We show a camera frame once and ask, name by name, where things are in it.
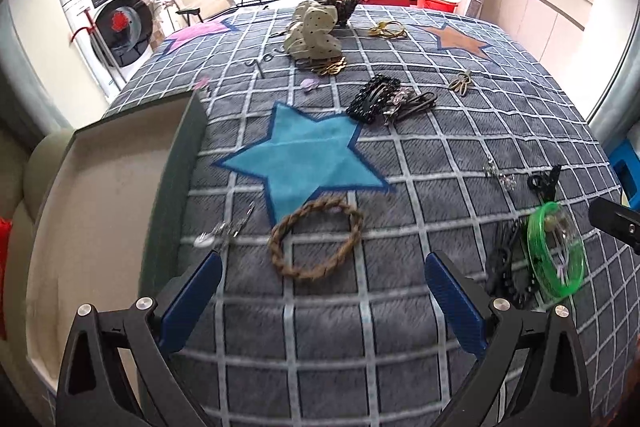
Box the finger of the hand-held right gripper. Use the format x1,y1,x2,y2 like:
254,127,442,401
587,197,640,255

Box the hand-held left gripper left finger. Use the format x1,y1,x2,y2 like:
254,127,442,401
55,251,223,427

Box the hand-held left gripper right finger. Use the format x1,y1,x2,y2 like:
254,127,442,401
425,251,593,427

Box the silver clip with white pearl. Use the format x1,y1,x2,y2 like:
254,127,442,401
194,202,256,253

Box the green translucent bangle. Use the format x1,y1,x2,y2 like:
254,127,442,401
526,201,586,300

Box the brown braided rope bracelet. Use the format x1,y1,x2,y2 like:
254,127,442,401
267,197,365,280

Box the white box with green rim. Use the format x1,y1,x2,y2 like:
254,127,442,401
25,94,208,388

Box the blue plastic stool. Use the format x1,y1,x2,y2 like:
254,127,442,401
607,139,640,208

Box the small black hair clip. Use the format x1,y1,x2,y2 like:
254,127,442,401
526,164,563,202

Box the grey curtain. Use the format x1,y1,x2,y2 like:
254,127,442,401
585,32,640,148

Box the grey plaid blanket with stars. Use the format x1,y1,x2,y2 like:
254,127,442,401
102,2,631,427

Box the dark brown hair clips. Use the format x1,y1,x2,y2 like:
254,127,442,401
382,87,438,128

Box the cream sofa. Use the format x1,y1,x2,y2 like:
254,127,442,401
0,127,76,343

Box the gold hair clip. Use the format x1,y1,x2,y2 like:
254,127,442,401
447,69,475,96

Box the black dotted snap clips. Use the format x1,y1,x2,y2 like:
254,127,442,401
346,74,403,125

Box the beige cabinet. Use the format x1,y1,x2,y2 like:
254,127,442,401
480,0,598,62

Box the silver hairpin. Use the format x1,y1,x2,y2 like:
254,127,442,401
245,52,286,80

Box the white washing machine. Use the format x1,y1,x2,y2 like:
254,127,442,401
62,0,168,102

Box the red hanger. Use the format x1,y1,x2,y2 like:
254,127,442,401
67,7,101,42

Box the cream polka dot hair bow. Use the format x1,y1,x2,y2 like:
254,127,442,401
282,0,346,62

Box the dark hair claw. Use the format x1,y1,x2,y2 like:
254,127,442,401
320,0,366,28

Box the black beaded bracelet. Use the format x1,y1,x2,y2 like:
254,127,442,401
484,247,543,310

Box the silver chain earrings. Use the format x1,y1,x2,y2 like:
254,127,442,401
482,154,518,192

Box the gold chain bracelet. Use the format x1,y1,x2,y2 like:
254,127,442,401
300,54,348,78

